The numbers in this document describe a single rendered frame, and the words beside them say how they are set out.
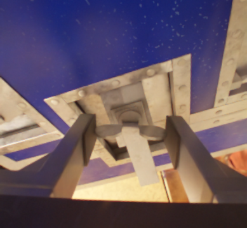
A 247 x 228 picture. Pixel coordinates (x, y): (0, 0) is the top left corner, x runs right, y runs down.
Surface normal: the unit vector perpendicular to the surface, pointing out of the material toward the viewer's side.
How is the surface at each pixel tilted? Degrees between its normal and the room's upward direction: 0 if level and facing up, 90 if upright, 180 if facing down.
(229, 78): 90
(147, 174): 90
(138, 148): 90
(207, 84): 90
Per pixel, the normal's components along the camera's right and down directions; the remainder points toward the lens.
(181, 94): 0.14, 0.75
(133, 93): -0.03, 0.30
